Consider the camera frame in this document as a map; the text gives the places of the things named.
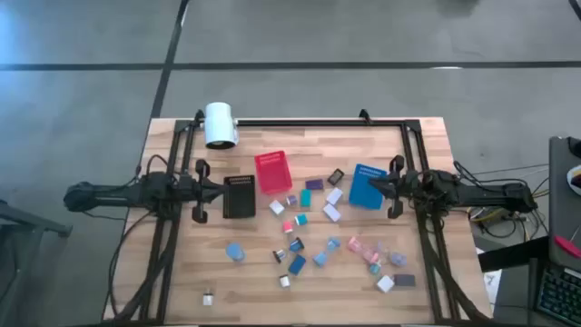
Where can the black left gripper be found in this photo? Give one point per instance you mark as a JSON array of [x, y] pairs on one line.
[[194, 190]]

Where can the black capped hourglass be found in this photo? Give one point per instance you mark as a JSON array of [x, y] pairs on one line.
[[296, 245]]

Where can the blue capped hourglass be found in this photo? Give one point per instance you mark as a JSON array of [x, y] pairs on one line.
[[320, 259], [235, 252]]

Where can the blue plastic basket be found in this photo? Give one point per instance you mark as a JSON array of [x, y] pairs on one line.
[[363, 197]]

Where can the black frame clamp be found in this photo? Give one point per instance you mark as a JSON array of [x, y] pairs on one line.
[[364, 115], [198, 114]]

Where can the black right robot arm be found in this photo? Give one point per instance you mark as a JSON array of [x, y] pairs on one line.
[[481, 193]]

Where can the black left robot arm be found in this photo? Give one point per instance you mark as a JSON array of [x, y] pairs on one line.
[[113, 196]]

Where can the white USB wall charger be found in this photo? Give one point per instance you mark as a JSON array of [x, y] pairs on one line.
[[385, 284], [276, 207]]

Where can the dark navy plastic box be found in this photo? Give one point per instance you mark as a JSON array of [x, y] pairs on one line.
[[404, 280], [314, 184]]

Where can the black computer mouse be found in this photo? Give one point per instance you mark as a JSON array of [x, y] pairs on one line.
[[576, 146]]

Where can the teal plastic box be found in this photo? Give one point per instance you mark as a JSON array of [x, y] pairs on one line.
[[306, 198]]

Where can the white black USB charger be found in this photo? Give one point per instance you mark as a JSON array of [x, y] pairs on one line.
[[284, 281], [208, 300]]

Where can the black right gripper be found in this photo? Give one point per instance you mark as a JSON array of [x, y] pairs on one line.
[[405, 188]]

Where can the white cylindrical lamp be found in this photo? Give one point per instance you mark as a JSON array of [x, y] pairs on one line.
[[220, 122]]

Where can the blue plastic box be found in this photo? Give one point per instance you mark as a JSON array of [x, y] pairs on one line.
[[297, 264]]

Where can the red plastic basket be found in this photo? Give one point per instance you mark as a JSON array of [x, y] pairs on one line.
[[272, 175]]

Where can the black plastic basket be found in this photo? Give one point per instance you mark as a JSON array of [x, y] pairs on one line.
[[239, 200]]

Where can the black square case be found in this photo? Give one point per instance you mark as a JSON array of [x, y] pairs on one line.
[[336, 176]]

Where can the teal white USB charger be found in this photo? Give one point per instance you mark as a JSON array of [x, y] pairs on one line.
[[301, 219], [375, 269]]

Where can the pink white USB charger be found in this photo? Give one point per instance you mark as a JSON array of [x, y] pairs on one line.
[[288, 226]]

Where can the black computer keyboard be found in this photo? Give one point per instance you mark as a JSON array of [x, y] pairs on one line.
[[560, 295]]

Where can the grey metal stand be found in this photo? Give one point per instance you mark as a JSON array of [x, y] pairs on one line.
[[27, 221]]

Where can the purple white USB charger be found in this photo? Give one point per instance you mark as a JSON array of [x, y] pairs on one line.
[[292, 200]]

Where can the white round patterned object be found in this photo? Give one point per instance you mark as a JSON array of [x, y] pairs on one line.
[[575, 179]]

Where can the dark grey desk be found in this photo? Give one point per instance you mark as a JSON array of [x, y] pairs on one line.
[[560, 204]]

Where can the pink capped hourglass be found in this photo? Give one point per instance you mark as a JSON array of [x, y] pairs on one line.
[[354, 244]]

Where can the white plastic box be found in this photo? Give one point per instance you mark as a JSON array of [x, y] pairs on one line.
[[334, 196], [331, 212]]

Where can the white paper sheet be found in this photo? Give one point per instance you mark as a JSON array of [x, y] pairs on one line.
[[494, 281]]

